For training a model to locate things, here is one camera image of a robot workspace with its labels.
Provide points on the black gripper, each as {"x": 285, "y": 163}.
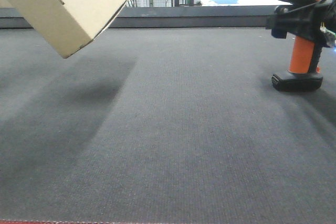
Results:
{"x": 314, "y": 22}

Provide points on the orange black barcode scanner gun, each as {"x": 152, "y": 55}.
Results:
{"x": 303, "y": 73}

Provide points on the small cardboard package box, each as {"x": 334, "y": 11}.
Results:
{"x": 69, "y": 25}

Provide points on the blue plastic tray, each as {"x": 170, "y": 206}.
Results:
{"x": 224, "y": 2}

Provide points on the white table top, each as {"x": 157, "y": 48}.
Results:
{"x": 213, "y": 3}

